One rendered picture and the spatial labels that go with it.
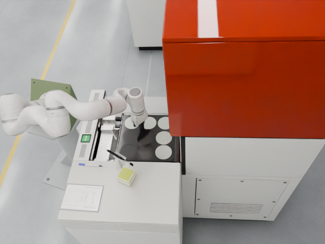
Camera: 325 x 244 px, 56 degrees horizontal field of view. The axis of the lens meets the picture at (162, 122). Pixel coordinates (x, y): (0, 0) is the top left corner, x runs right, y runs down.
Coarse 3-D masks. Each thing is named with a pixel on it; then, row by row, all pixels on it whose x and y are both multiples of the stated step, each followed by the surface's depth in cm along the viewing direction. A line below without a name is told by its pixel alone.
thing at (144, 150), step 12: (156, 120) 198; (132, 132) 194; (144, 132) 193; (156, 132) 192; (120, 144) 189; (132, 144) 188; (144, 144) 188; (156, 144) 187; (168, 144) 186; (132, 156) 183; (144, 156) 183; (156, 156) 182
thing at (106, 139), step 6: (114, 126) 200; (102, 132) 198; (108, 132) 197; (114, 132) 199; (102, 138) 195; (108, 138) 194; (102, 144) 192; (108, 144) 192; (102, 150) 189; (96, 156) 187; (102, 156) 187; (108, 156) 186
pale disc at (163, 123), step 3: (162, 117) 199; (165, 117) 199; (159, 120) 198; (162, 120) 198; (165, 120) 198; (168, 120) 197; (159, 123) 196; (162, 123) 196; (165, 123) 196; (168, 123) 196; (159, 126) 195; (162, 126) 195; (165, 126) 195; (168, 126) 194
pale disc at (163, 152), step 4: (160, 148) 185; (164, 148) 185; (168, 148) 185; (156, 152) 184; (160, 152) 183; (164, 152) 183; (168, 152) 183; (160, 156) 182; (164, 156) 182; (168, 156) 181
